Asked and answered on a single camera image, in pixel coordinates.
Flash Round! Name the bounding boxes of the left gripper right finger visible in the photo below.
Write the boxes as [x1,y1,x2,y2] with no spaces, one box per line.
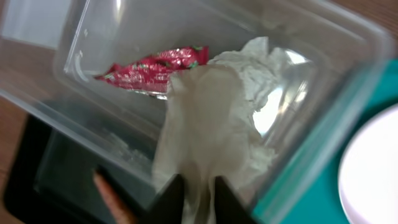
[214,176,256,224]

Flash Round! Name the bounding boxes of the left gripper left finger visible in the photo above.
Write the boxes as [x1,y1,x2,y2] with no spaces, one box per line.
[146,174,185,224]

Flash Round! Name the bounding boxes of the white napkin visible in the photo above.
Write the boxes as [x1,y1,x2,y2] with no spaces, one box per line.
[151,36,312,224]

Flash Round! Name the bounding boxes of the red snack wrapper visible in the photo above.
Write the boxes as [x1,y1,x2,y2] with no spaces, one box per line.
[95,46,209,94]

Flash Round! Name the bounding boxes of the teal serving tray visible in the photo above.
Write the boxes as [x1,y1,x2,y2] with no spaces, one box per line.
[252,58,397,223]

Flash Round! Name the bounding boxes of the clear plastic bin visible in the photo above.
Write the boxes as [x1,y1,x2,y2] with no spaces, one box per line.
[1,1,394,223]

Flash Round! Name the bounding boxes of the black plastic tray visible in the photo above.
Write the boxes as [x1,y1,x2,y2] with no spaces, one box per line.
[2,113,156,224]

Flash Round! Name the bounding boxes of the large white plate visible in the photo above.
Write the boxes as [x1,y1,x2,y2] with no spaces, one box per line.
[338,105,397,224]

